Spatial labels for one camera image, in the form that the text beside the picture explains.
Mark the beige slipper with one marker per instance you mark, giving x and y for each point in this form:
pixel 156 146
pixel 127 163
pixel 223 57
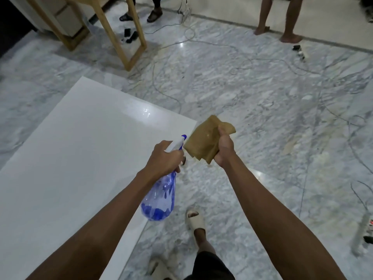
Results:
pixel 195 220
pixel 160 269

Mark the white power strip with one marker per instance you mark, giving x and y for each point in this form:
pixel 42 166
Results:
pixel 301 53
pixel 361 233

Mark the person's right leg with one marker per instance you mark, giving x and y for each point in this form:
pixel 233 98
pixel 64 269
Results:
pixel 204 244

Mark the brown cleaning cloth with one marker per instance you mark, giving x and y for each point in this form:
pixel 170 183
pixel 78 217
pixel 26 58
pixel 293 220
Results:
pixel 204 139

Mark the blue spray bottle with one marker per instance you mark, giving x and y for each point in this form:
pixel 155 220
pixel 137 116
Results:
pixel 158 201

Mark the light wooden table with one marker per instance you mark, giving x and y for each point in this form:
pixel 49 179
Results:
pixel 116 34

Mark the person's left forearm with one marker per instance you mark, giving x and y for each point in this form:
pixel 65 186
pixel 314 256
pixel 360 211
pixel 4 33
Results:
pixel 87 236

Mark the person's black shorts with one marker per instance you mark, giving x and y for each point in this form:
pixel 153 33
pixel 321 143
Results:
pixel 209 268

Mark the white glossy table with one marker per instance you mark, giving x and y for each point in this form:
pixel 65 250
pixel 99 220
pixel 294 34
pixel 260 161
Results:
pixel 73 172

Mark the black power adapter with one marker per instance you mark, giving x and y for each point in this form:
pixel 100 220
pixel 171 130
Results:
pixel 131 36

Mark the person's left hand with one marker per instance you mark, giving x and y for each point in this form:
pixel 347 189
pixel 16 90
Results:
pixel 161 163

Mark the person's right hand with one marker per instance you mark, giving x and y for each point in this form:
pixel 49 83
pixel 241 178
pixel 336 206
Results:
pixel 224 150

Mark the white table leg black foot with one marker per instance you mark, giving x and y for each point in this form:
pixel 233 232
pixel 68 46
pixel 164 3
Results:
pixel 184 160

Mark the person's right forearm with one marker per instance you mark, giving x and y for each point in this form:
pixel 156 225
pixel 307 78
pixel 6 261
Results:
pixel 276 224

